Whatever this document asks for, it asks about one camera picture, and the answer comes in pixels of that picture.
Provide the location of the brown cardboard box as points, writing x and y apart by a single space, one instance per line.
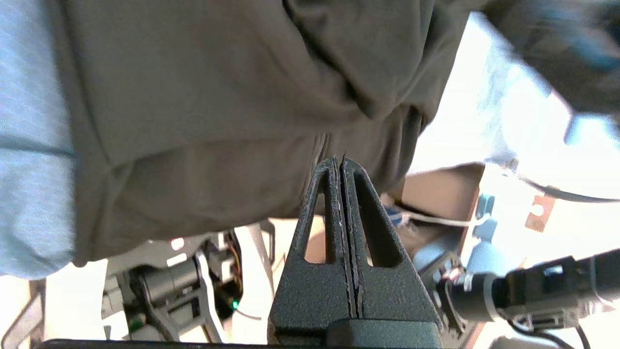
445 194

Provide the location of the blue bed cover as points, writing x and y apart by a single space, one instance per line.
29 145

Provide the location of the brown floor plate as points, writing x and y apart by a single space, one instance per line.
540 220

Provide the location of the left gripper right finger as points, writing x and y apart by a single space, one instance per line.
392 295

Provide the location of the black hoodie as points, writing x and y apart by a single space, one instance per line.
218 97

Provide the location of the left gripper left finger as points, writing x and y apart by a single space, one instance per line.
312 295

